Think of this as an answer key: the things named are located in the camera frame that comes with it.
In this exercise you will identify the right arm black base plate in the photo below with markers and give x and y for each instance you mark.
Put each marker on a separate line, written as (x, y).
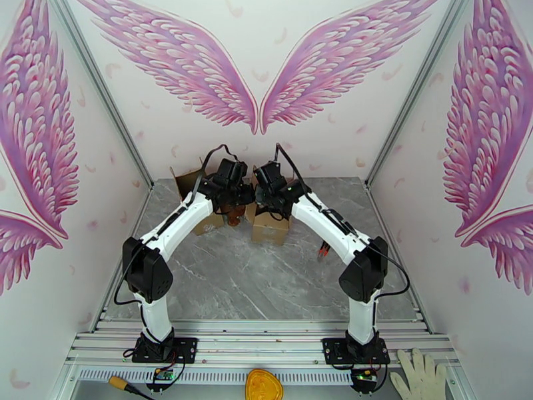
(333, 351)

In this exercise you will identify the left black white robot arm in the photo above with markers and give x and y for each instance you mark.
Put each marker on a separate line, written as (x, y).
(145, 271)

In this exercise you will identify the brown plush toy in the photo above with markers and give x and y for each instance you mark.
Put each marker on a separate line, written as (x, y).
(234, 214)

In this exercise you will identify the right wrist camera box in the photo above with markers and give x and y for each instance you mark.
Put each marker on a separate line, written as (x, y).
(260, 174)

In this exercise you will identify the aluminium corner post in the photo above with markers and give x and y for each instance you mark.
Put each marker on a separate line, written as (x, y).
(416, 89)
(103, 89)

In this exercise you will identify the white work glove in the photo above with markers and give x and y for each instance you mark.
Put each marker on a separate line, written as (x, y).
(420, 376)

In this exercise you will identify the yellow round plastic object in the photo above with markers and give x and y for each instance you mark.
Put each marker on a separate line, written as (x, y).
(263, 384)

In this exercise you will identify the left small circuit board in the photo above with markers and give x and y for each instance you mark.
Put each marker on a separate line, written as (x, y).
(163, 374)

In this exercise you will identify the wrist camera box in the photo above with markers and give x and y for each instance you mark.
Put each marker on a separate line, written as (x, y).
(260, 174)
(243, 169)

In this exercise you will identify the aluminium rail base frame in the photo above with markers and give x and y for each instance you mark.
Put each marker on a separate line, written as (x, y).
(258, 340)

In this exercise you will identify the right small circuit board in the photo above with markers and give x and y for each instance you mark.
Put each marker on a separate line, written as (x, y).
(364, 374)

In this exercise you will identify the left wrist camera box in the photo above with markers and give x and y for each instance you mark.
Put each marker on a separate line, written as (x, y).
(243, 169)

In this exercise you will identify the small circuit board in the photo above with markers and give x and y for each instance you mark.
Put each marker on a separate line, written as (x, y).
(364, 374)
(163, 374)

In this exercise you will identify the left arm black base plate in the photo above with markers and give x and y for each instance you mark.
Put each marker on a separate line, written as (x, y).
(187, 349)

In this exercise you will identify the long taped cardboard box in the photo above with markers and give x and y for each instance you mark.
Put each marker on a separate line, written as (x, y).
(208, 226)

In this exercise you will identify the short taped cardboard box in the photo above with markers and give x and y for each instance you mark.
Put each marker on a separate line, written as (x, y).
(268, 232)

